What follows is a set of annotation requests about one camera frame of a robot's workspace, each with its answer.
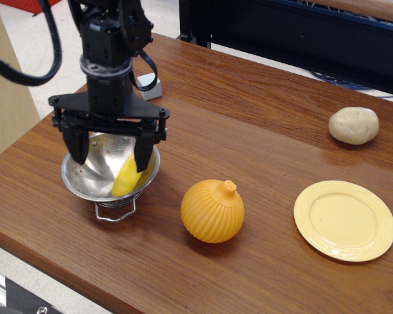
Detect black metal frame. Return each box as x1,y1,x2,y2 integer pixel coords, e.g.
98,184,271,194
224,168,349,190
179,1,393,94

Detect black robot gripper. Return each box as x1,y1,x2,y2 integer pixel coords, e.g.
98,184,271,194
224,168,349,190
48,63,170,172

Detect black base with screw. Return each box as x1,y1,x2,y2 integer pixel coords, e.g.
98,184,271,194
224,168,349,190
0,278,62,314

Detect orange plastic toy onion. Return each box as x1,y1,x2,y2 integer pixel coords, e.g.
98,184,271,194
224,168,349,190
181,179,246,243

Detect yellow toy banana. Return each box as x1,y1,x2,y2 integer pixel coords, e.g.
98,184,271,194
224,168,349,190
111,153,142,197

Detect beige toy potato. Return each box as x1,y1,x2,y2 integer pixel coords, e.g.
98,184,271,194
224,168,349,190
328,107,379,145

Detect small metal colander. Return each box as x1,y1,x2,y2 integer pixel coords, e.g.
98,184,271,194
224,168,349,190
61,133,160,223

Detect light wooden panel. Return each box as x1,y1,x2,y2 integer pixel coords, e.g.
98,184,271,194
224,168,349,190
0,15,40,154

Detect grey cube block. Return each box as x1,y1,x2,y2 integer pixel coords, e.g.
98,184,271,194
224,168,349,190
137,73,162,101

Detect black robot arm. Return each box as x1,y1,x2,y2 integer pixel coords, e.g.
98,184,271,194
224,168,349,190
48,1,170,171

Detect pale yellow plate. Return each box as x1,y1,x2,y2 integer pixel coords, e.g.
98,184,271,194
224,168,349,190
293,180,393,262

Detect black braided cable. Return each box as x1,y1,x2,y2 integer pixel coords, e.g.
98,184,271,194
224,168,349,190
0,0,64,314

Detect red box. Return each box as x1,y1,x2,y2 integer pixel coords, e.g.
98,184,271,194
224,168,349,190
0,0,43,14

